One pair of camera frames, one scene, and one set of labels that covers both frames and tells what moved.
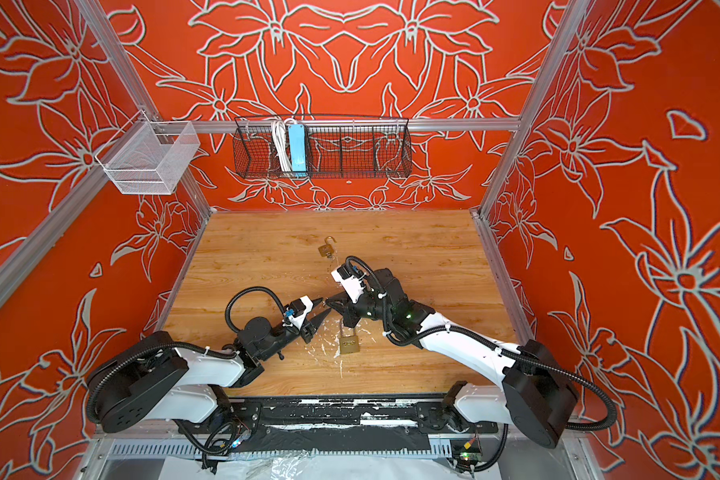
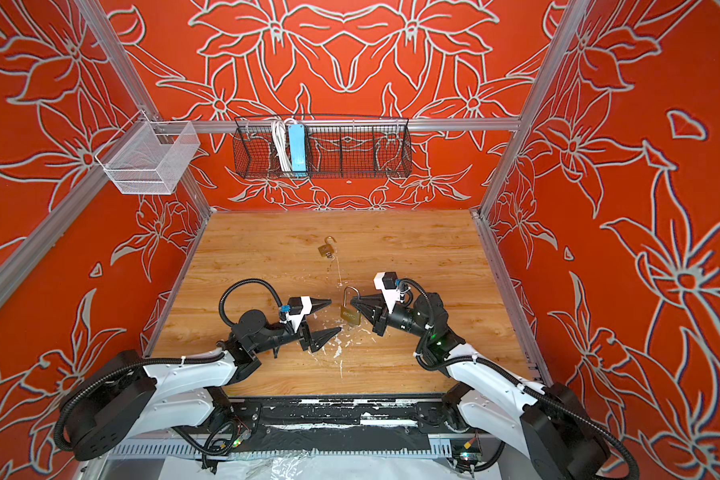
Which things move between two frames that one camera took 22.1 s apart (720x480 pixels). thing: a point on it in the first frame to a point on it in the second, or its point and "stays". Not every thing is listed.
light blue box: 297,148 stays
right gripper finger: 350,320 to 380,321
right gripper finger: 339,301 to 371,304
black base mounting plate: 342,424 stays
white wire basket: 149,157 stays
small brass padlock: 327,250 stays
